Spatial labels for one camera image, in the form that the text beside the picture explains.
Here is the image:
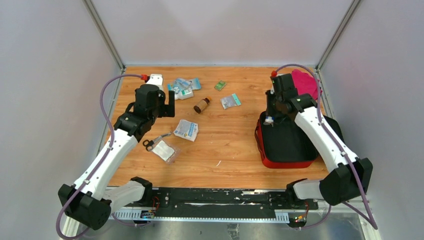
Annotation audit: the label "white blue swab packet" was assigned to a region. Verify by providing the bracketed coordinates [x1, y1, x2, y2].
[173, 119, 199, 142]

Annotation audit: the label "small white plastic bottle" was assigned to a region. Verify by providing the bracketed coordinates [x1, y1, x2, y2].
[174, 88, 194, 100]

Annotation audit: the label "black handled scissors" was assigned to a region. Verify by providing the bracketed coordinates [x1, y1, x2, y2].
[142, 132, 172, 152]

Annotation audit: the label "red black medicine kit case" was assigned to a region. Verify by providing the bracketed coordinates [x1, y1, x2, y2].
[254, 110, 345, 170]

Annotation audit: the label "small green box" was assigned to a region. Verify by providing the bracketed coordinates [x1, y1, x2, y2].
[214, 80, 227, 91]

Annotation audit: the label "brown medicine bottle orange cap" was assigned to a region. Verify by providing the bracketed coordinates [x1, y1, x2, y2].
[193, 96, 212, 114]

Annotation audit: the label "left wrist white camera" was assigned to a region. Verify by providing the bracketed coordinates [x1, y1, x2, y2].
[140, 73, 164, 91]

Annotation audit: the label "clear bag white gauze pad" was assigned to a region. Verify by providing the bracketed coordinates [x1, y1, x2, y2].
[151, 140, 181, 165]

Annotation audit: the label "white blue bandage roll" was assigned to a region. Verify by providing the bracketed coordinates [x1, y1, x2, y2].
[263, 115, 274, 126]

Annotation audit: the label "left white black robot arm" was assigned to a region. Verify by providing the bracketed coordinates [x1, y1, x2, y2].
[58, 84, 175, 230]

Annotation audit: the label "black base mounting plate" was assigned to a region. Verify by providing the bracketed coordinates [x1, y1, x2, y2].
[139, 186, 320, 220]

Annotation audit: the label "blue white mask packet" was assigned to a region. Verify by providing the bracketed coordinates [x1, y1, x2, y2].
[167, 78, 202, 94]

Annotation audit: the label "clear bag teal header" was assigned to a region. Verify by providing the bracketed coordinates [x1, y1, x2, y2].
[220, 93, 242, 110]

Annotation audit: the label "pink folded cloth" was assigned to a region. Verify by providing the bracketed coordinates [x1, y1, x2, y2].
[291, 69, 318, 101]

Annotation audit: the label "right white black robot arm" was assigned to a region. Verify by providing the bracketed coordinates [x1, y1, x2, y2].
[263, 71, 373, 209]

